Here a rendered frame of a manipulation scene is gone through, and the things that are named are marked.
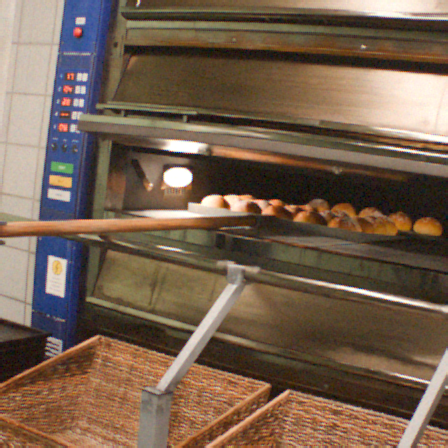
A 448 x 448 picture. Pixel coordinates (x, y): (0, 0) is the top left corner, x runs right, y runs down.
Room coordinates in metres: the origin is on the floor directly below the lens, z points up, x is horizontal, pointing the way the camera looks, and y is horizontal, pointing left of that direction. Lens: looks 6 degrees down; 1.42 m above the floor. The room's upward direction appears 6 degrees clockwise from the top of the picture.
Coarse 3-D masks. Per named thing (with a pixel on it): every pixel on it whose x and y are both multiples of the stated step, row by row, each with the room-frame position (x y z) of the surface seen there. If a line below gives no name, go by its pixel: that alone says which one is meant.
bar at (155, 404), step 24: (0, 216) 2.22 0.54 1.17; (72, 240) 2.08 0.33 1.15; (96, 240) 2.03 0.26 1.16; (120, 240) 1.99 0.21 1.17; (192, 264) 1.87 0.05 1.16; (216, 264) 1.84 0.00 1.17; (240, 264) 1.82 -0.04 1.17; (240, 288) 1.81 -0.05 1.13; (288, 288) 1.75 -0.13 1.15; (312, 288) 1.71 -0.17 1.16; (336, 288) 1.69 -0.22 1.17; (360, 288) 1.67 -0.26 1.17; (216, 312) 1.76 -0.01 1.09; (408, 312) 1.60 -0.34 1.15; (432, 312) 1.57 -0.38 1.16; (192, 336) 1.73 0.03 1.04; (192, 360) 1.71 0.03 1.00; (168, 384) 1.66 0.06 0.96; (432, 384) 1.46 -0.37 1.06; (144, 408) 1.63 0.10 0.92; (168, 408) 1.64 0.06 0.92; (432, 408) 1.44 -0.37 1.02; (144, 432) 1.63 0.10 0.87; (408, 432) 1.41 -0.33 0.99
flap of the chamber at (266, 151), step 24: (144, 144) 2.44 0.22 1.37; (168, 144) 2.33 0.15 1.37; (192, 144) 2.22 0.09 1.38; (216, 144) 2.14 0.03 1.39; (240, 144) 2.10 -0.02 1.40; (264, 144) 2.07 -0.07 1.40; (288, 144) 2.03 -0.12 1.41; (312, 168) 2.20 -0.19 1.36; (360, 168) 1.99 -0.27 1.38; (384, 168) 1.90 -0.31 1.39; (408, 168) 1.86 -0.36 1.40; (432, 168) 1.83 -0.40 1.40
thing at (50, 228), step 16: (16, 224) 1.81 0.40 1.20; (32, 224) 1.84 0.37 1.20; (48, 224) 1.88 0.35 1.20; (64, 224) 1.92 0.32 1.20; (80, 224) 1.96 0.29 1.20; (96, 224) 2.00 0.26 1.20; (112, 224) 2.04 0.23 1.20; (128, 224) 2.09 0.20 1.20; (144, 224) 2.13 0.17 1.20; (160, 224) 2.18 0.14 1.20; (176, 224) 2.23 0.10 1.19; (192, 224) 2.28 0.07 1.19; (208, 224) 2.33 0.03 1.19; (224, 224) 2.39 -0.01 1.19; (240, 224) 2.45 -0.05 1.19
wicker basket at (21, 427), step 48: (96, 336) 2.46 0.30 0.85; (0, 384) 2.17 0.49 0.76; (48, 384) 2.31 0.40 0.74; (96, 384) 2.42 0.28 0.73; (144, 384) 2.34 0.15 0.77; (192, 384) 2.27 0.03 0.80; (240, 384) 2.20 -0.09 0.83; (0, 432) 2.01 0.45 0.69; (48, 432) 2.32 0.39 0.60; (96, 432) 2.37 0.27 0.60; (192, 432) 2.22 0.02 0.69
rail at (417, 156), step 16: (176, 128) 2.21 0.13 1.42; (192, 128) 2.19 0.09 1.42; (208, 128) 2.16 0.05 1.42; (224, 128) 2.14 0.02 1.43; (304, 144) 2.01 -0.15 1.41; (320, 144) 1.99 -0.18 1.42; (336, 144) 1.97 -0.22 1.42; (352, 144) 1.95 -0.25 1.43; (368, 144) 1.93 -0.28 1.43; (416, 160) 1.86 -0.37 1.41; (432, 160) 1.84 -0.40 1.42
